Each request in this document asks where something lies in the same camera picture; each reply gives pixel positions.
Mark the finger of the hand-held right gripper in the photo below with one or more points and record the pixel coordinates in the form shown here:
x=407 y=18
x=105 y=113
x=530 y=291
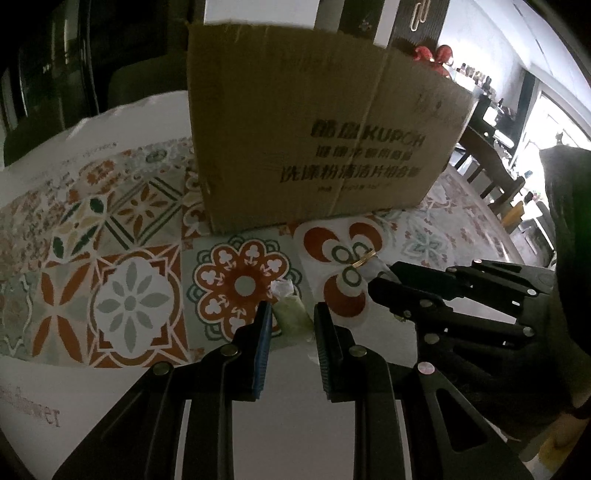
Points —
x=418 y=276
x=397 y=297

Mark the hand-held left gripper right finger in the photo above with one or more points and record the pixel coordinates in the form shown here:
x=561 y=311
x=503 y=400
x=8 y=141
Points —
x=324 y=355

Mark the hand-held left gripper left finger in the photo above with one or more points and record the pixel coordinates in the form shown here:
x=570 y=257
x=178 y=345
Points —
x=262 y=355

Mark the clear candy with gold tie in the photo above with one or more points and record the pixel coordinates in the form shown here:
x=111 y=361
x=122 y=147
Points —
x=364 y=261

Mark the pale green candy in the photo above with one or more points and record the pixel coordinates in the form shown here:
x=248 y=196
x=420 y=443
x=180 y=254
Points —
x=292 y=316

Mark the brown cardboard box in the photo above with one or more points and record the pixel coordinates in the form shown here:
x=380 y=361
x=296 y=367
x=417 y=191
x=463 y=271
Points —
x=295 y=129

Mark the person's right forearm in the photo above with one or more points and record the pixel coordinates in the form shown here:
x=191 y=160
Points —
x=570 y=221

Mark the dark wooden chair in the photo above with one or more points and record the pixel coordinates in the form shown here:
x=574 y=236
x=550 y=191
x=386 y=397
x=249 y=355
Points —
x=489 y=173

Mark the patterned table mat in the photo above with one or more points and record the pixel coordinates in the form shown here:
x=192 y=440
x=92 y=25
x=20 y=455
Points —
x=115 y=258

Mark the red bow decoration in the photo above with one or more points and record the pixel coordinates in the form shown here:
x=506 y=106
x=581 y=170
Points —
x=434 y=54

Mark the dark upholstered chair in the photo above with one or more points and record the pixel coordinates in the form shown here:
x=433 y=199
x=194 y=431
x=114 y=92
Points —
x=138 y=87

